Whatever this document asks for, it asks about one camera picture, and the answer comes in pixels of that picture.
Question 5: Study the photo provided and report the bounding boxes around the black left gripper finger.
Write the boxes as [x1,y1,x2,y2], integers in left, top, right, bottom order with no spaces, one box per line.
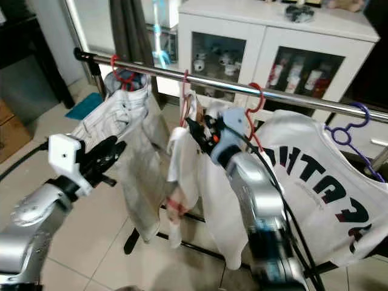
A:
[90,137,115,159]
[106,141,128,170]

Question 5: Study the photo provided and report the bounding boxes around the thin pink clothes hanger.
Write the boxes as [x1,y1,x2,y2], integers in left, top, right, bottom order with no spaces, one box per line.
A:
[179,70,192,128]

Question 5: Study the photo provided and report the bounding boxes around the red clothes hanger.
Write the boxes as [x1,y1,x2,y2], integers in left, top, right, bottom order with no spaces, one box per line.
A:
[246,82,266,152]
[110,55,137,85]

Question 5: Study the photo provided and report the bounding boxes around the purple clothes hanger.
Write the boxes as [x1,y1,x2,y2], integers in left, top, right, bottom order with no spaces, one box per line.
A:
[324,102,386,182]

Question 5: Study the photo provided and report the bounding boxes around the white jeans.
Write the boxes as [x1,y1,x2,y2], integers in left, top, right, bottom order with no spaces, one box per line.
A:
[70,76,173,243]

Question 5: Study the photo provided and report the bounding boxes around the small white garment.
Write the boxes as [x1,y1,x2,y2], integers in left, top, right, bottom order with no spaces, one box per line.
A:
[167,91,204,249]

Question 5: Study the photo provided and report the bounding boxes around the steel clothes rack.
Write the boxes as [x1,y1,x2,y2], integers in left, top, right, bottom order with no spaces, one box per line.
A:
[74,47,388,291]

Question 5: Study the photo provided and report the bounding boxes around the teal floor mat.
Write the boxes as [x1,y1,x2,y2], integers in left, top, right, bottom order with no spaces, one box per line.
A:
[65,92,107,121]

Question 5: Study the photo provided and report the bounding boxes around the plain white t-shirt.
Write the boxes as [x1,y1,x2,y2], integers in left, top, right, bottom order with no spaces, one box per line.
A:
[194,100,249,270]

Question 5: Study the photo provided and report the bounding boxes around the printed brown cardboard box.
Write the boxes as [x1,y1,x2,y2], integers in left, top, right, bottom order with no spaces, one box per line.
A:
[0,100,34,161]

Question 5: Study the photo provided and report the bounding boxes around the white glass door cabinet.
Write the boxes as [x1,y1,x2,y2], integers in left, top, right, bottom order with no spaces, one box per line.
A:
[177,0,388,158]

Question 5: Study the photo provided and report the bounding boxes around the dark grey curtain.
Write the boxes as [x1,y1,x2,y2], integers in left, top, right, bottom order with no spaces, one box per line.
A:
[109,0,155,64]

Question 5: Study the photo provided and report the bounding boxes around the black desk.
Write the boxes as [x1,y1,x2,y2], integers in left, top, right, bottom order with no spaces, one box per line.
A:
[0,15,67,110]

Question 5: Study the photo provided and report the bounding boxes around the white jersey black letters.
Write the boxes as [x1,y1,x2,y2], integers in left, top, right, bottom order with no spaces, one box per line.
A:
[252,109,388,267]

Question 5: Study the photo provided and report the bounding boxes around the black bundled object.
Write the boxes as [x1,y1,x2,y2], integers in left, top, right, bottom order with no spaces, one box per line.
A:
[285,5,316,24]

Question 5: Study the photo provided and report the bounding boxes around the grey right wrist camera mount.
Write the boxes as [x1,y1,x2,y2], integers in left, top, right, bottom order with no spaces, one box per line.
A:
[215,108,247,162]

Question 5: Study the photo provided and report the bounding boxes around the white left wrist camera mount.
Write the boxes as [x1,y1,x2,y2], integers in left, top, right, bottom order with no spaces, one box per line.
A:
[48,133,92,196]

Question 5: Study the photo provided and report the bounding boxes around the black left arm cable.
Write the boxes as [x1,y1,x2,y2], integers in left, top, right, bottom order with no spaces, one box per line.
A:
[0,141,52,180]

